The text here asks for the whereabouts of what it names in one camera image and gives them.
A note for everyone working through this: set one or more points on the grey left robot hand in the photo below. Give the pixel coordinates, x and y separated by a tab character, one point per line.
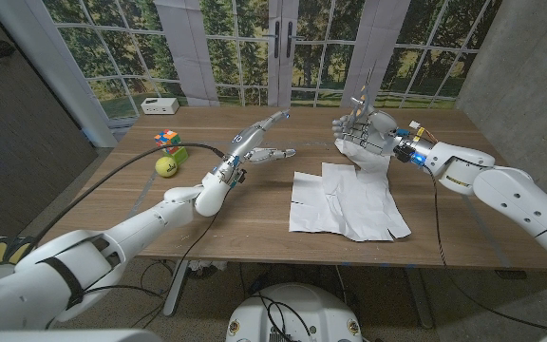
245	142

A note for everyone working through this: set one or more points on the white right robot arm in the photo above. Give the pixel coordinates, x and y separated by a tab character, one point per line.
515	199

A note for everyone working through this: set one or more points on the white power strip box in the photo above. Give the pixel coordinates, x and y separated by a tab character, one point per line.
159	105

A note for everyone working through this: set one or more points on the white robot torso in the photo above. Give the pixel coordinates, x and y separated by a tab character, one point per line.
311	309

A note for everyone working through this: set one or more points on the yellow tennis ball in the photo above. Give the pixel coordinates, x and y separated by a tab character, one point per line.
165	167

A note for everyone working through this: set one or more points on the black wall hook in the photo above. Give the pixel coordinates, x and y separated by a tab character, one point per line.
2	48

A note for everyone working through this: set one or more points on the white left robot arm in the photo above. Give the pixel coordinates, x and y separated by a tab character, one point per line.
102	266

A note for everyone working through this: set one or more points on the multicoloured puzzle cube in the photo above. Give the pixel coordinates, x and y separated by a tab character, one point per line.
167	138

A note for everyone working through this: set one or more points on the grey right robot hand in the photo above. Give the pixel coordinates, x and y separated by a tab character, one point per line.
373	133

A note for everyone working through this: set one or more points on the white paper sheet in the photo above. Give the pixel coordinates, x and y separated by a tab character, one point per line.
349	209

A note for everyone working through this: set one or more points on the printed forest window backdrop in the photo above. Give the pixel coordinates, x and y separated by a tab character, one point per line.
326	62

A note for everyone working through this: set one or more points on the white table leg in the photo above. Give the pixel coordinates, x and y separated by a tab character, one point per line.
176	290

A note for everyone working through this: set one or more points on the green cube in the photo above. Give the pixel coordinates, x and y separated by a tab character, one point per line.
177	154

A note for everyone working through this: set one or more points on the crumpled white paper piece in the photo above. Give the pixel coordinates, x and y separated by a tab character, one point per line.
368	159

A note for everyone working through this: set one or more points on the white pillar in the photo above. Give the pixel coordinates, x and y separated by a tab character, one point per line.
55	62

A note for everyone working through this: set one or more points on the grey table leg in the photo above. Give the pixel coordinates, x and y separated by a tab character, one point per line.
420	299

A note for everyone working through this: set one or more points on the crumpled paper scrap under table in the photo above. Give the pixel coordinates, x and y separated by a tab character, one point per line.
202	267

